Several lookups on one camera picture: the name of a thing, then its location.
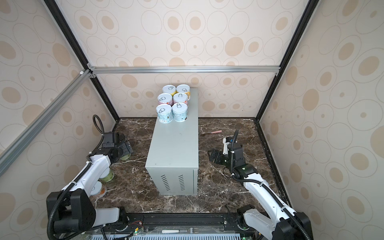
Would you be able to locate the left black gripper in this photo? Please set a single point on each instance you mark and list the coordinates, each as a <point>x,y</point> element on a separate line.
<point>126,149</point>

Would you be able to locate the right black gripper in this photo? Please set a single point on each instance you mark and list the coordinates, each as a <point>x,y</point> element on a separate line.
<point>216,152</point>

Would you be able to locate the white can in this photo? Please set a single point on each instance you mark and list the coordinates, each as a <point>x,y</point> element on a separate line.
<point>165,113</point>

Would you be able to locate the pink can front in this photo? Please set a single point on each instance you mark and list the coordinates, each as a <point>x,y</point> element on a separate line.
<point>165,98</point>

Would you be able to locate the pink can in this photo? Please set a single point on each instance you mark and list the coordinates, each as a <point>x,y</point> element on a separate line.
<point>180,98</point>
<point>165,98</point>

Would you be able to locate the grey green can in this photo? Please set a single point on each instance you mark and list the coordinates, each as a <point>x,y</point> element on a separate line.
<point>180,112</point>

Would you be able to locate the yellow can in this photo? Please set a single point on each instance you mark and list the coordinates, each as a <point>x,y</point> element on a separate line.
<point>184,89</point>
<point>169,89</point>

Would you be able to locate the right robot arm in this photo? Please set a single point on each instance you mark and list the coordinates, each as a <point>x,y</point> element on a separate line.
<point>281,221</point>

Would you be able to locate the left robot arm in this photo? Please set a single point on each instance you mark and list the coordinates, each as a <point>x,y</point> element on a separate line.
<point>70,210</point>

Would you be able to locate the orange can lower left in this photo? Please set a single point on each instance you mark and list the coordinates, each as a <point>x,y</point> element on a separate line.
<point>99,190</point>

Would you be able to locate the grey metal cabinet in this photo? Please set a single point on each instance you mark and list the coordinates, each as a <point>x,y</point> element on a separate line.
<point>173,158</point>

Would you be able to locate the horizontal aluminium bar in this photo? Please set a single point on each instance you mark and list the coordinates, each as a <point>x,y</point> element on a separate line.
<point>185,70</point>

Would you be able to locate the diagonal aluminium bar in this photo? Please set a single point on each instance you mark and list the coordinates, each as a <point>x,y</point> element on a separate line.
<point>26,137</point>

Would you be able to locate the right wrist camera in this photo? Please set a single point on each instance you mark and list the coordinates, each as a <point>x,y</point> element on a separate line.
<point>227,142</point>

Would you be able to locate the pink handled tool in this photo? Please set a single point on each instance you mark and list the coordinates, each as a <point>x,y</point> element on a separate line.
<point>215,132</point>

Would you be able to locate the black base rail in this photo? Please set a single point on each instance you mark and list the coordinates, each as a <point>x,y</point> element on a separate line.
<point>212,226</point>

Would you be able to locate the white handled fork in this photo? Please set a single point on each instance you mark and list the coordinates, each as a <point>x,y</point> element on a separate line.
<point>188,231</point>

